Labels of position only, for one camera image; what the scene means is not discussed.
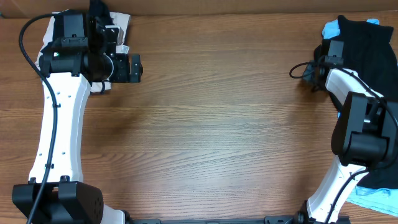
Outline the light blue t-shirt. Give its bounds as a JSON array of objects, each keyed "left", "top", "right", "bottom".
[{"left": 322, "top": 19, "right": 397, "bottom": 217}]

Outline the folded beige garment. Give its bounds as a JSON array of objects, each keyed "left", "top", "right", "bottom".
[{"left": 41, "top": 12, "right": 131, "bottom": 93}]

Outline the black polo shirt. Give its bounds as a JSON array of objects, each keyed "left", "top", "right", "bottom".
[{"left": 305, "top": 15, "right": 397, "bottom": 189}]

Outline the folded black garment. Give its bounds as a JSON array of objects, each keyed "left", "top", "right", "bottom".
[{"left": 40, "top": 0, "right": 116, "bottom": 32}]

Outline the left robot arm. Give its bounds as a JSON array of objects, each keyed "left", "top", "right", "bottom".
[{"left": 12, "top": 10, "right": 142, "bottom": 223}]

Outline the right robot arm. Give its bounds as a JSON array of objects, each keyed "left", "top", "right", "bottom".
[{"left": 290, "top": 40, "right": 397, "bottom": 223}]

